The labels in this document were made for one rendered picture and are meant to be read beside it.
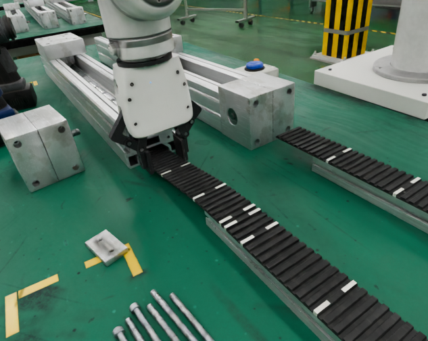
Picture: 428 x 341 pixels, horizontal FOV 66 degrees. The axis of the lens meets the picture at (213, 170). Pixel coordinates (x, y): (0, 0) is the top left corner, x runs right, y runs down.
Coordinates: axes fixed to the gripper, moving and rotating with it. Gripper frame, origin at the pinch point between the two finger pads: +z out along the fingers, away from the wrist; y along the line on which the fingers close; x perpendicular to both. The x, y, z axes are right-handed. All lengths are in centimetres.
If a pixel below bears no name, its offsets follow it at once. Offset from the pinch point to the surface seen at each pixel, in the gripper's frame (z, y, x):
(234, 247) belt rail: 1.8, -2.0, -21.8
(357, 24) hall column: 45, 293, 180
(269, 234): -0.6, 0.8, -24.5
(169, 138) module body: 0.0, 3.2, 4.6
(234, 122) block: -0.8, 14.2, 0.2
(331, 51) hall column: 71, 281, 198
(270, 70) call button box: -3.0, 33.4, 12.8
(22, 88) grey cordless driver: -2, -14, 53
